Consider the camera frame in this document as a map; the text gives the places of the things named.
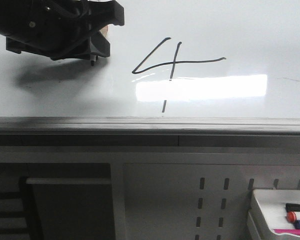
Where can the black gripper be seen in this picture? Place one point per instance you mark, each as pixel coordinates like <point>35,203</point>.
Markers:
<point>59,29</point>

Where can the white taped black whiteboard marker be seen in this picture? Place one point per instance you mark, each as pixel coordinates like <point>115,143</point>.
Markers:
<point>101,46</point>

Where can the white perforated metal panel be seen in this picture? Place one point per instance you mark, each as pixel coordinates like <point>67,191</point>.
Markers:
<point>197,193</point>

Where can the white marker tray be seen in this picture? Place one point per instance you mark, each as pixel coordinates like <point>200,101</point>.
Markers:
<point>268,213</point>

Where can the black marker cap upper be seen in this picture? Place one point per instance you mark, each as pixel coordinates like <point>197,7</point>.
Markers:
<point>292,207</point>

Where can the red capped white marker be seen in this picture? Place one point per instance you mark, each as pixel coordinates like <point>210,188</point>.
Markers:
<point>293,216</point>

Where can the pink highlighter pen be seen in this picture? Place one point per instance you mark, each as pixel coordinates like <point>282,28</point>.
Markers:
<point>287,231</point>

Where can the white whiteboard with grey frame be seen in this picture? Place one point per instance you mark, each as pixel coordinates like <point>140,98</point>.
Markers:
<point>184,69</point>

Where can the grey metal table leg frame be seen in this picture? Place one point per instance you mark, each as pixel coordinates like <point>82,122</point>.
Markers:
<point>56,201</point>

